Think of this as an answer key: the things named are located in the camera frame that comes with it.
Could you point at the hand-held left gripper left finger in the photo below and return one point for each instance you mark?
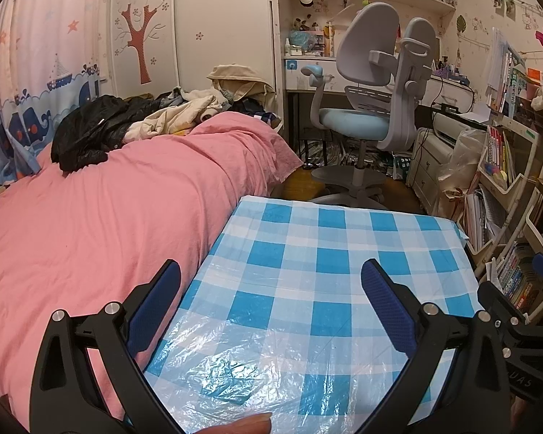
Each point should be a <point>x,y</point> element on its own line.
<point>156,303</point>

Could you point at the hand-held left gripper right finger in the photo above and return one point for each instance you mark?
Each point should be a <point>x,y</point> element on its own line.
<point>384,307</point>

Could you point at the person's left hand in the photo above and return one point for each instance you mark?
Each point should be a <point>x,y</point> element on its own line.
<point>240,425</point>

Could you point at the white book rack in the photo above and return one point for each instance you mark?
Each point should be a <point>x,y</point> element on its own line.
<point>520,190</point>

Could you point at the blue white checked tablecloth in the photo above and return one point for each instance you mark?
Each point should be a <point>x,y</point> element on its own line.
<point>298,280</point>

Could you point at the pink blanket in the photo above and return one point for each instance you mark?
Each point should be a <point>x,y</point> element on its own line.
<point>95,235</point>

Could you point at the row of upright books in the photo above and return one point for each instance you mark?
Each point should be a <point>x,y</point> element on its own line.
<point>497,156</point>

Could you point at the clear plastic bag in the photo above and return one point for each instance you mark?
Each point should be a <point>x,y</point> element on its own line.
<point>461,162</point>

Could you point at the white drawer cabinet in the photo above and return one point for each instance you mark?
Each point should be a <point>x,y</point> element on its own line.
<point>427,162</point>

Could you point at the white printer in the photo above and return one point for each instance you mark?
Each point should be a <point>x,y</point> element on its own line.
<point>452,129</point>

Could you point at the black jacket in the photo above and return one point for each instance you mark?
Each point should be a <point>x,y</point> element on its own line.
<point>90,131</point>

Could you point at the beige clothes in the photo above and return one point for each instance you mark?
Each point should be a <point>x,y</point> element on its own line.
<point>172,117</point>

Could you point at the beige hat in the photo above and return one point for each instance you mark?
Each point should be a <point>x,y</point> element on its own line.
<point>235,74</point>

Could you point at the grey blue office chair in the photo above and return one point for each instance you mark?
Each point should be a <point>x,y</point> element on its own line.
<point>371,54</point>

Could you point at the whale print curtain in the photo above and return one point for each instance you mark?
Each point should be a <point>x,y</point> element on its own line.
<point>36,54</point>

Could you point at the blue plastic bag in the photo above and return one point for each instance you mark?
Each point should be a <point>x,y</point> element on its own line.
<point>303,41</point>

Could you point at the white wardrobe tree decal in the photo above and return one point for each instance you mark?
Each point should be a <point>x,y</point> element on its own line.
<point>199,22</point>

